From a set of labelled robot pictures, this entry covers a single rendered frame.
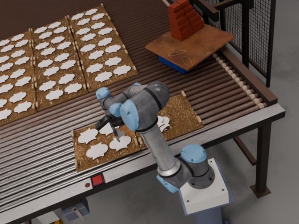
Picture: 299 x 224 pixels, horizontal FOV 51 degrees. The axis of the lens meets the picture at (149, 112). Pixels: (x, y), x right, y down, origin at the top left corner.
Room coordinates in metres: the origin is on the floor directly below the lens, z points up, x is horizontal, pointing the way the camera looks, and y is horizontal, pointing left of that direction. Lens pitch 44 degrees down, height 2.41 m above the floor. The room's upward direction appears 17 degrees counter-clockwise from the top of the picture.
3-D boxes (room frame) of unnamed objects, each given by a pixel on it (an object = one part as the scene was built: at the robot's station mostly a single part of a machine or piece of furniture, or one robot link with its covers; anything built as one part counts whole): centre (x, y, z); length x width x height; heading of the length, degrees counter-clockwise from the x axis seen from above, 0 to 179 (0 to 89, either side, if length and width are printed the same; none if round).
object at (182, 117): (1.45, -0.08, 0.93); 0.41 x 0.35 x 0.02; 95
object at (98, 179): (1.13, 0.41, 0.92); 0.06 x 0.06 x 0.01; 6
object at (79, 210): (1.10, 0.61, 0.77); 0.14 x 0.11 x 0.18; 96
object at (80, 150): (1.42, 0.34, 0.93); 0.41 x 0.35 x 0.02; 94
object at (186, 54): (2.08, -0.45, 1.03); 0.50 x 0.50 x 0.02; 27
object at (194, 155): (0.92, -0.14, 1.13); 0.13 x 0.12 x 0.14; 116
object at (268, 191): (1.26, -0.68, 0.43); 0.12 x 0.12 x 0.85; 6
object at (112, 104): (1.26, 0.15, 1.32); 0.11 x 0.11 x 0.08; 26
